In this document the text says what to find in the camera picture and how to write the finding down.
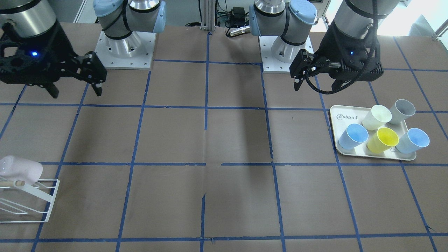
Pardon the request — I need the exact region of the pale pink plastic cup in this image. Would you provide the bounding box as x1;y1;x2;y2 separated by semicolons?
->
0;156;43;185

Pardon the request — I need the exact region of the black camera cable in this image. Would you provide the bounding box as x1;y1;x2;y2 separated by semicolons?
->
304;35;382;95

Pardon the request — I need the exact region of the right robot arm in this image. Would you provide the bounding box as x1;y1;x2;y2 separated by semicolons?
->
1;0;166;98

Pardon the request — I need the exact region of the pale green plastic cup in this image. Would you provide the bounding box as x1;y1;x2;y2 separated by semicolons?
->
362;105;392;131

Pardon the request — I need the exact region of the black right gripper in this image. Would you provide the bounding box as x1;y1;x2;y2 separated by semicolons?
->
1;21;107;99

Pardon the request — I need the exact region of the cream Rabbit tray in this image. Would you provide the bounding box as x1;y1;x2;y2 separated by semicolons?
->
329;105;417;161

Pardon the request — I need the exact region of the light blue cup front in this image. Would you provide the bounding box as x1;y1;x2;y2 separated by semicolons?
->
338;124;369;150
396;128;430;154

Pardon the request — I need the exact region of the yellow plastic cup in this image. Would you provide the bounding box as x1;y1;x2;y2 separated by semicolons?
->
367;127;399;153

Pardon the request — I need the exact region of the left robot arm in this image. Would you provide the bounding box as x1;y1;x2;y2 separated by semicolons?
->
248;0;398;95

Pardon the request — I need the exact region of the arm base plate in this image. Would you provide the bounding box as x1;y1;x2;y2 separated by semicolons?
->
259;36;314;74
94;32;157;70

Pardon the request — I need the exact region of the white wire cup rack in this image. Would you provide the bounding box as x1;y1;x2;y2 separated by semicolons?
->
1;178;60;224

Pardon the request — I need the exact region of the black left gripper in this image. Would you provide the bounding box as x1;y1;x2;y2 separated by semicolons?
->
289;25;384;93

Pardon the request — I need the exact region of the grey plastic cup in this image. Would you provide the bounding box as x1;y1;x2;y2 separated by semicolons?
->
389;99;416;125

